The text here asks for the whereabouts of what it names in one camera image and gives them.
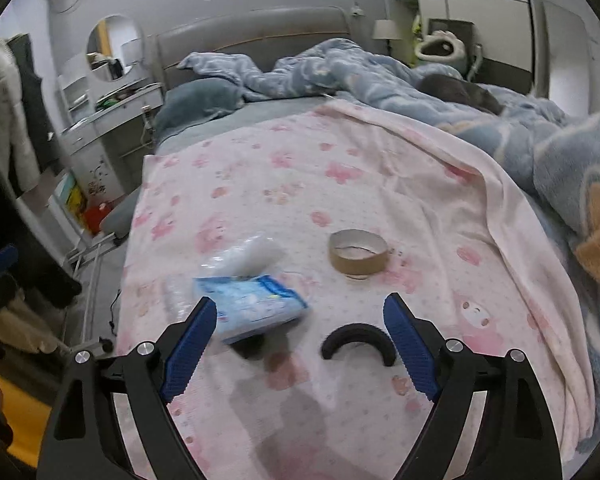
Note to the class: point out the white fluffy hanging coat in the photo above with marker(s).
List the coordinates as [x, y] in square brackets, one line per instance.
[18, 163]

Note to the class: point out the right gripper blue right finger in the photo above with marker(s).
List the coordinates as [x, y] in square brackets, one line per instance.
[418, 359]

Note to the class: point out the pink cartoon print blanket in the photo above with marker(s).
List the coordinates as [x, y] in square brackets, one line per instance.
[306, 223]

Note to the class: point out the cream flower cat bed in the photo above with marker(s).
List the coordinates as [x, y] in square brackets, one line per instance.
[442, 47]

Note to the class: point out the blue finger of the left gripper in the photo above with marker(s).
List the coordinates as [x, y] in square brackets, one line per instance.
[8, 257]

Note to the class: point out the arched vanity mirror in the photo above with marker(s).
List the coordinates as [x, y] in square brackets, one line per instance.
[114, 48]

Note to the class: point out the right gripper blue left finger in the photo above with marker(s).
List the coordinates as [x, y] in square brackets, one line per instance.
[181, 346]

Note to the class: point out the clear bubble wrap piece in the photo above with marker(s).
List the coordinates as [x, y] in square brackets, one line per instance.
[249, 257]

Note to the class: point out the black curved foam piece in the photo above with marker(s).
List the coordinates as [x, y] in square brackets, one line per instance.
[359, 333]

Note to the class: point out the white dressing table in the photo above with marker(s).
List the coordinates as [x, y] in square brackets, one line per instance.
[106, 149]

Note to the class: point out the blue tissue pack wrapper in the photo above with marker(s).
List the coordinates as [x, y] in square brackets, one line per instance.
[246, 308]

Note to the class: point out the white bedside lamp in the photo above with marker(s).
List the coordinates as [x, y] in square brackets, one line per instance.
[386, 31]

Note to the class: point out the blue-grey pillow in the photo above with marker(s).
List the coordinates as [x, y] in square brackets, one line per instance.
[195, 103]

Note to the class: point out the cardboard tape roll core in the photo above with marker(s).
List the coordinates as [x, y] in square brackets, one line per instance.
[356, 253]

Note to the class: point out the white sliding door wardrobe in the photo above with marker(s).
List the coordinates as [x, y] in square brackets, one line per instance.
[502, 30]

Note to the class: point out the red box on floor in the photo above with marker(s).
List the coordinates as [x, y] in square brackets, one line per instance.
[95, 215]

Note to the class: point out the dark grey cat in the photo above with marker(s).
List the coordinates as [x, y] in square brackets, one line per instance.
[460, 91]

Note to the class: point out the white clothes rack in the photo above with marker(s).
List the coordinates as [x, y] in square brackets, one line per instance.
[85, 263]

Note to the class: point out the grey upholstered bed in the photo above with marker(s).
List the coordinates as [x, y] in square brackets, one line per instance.
[266, 36]

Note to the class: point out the grey floor cushion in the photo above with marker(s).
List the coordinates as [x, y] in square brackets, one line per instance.
[119, 221]

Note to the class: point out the black hanging garment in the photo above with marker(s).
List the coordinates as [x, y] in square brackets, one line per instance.
[40, 130]

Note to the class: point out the blue cloud pattern duvet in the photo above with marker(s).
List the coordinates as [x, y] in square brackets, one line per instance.
[553, 157]

